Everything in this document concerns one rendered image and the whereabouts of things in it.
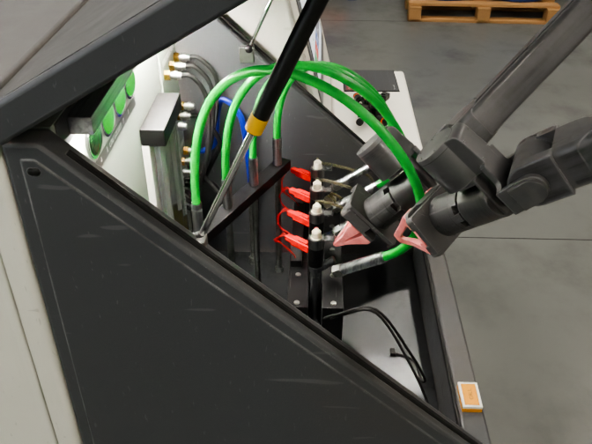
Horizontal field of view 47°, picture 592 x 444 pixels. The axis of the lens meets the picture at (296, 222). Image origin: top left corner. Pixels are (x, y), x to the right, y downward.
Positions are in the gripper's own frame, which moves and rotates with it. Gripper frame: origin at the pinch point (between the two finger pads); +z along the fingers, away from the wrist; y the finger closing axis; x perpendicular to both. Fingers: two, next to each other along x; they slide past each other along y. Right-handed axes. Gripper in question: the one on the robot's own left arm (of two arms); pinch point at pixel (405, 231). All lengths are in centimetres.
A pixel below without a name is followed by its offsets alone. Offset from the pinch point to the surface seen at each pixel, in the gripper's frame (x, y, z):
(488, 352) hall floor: 85, -80, 113
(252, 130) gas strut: -24.1, 21.9, -19.6
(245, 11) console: -45, -23, 28
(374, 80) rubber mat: -17, -81, 74
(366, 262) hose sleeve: 0.9, 4.3, 7.0
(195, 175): -25.7, 10.4, 20.9
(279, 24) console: -39, -27, 27
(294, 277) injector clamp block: -0.4, 2.7, 31.8
